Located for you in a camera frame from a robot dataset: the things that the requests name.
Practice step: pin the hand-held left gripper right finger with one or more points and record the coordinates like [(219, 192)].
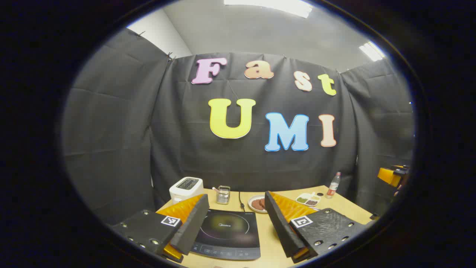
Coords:
[(279, 227)]

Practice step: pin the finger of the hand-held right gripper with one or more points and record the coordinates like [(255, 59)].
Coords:
[(386, 175)]

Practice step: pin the brown meat piece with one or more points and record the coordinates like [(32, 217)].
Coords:
[(256, 204), (262, 203)]

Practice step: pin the black induction cooktop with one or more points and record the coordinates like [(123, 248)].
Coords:
[(230, 238)]

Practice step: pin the clear plastic water bottle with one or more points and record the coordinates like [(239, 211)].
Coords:
[(333, 188)]

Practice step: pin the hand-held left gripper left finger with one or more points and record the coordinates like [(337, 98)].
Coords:
[(191, 227)]

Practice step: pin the white divided tray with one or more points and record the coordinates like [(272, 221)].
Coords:
[(308, 200)]

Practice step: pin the white toaster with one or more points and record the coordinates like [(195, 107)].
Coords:
[(184, 190)]

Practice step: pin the small ceiling light panel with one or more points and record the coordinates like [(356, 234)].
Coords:
[(372, 51)]

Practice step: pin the white round plate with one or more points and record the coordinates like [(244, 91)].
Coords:
[(252, 206)]

